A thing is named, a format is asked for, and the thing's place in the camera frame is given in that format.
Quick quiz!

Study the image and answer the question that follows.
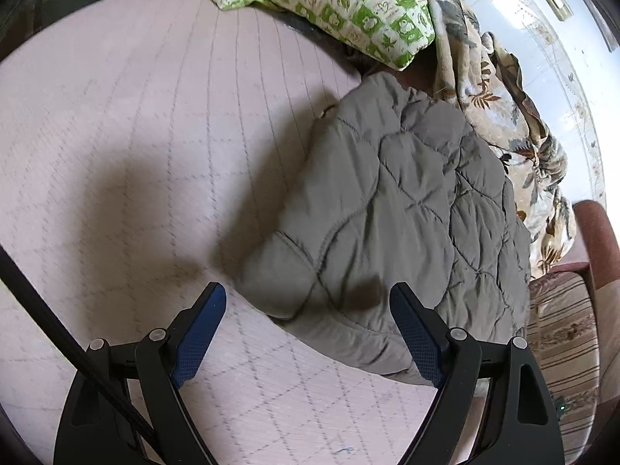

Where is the dark red headboard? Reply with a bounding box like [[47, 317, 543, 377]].
[[530, 198, 620, 398]]

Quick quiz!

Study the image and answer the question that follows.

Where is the striped cushion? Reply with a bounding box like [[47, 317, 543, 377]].
[[525, 271, 601, 465]]

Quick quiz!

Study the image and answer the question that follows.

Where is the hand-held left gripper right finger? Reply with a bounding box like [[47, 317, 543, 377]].
[[389, 281, 565, 465]]

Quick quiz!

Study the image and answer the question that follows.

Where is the black cable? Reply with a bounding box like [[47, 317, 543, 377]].
[[0, 245, 160, 456]]

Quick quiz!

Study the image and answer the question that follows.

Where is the grey-brown puffer jacket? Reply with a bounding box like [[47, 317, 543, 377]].
[[220, 72, 531, 388]]

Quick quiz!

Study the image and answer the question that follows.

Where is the beige floral blanket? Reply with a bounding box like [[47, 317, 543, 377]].
[[404, 0, 577, 274]]

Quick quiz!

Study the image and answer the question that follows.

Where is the green white patterned pillow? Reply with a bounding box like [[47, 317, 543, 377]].
[[189, 0, 436, 71]]

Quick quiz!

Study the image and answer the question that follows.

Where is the pink quilted bed sheet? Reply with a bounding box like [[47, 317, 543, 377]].
[[0, 0, 485, 465]]

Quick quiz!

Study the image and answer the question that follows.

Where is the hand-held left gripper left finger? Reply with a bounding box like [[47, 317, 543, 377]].
[[53, 281, 228, 465]]

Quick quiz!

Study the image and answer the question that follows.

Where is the glass cabinet door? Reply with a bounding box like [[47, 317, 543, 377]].
[[0, 0, 163, 64]]

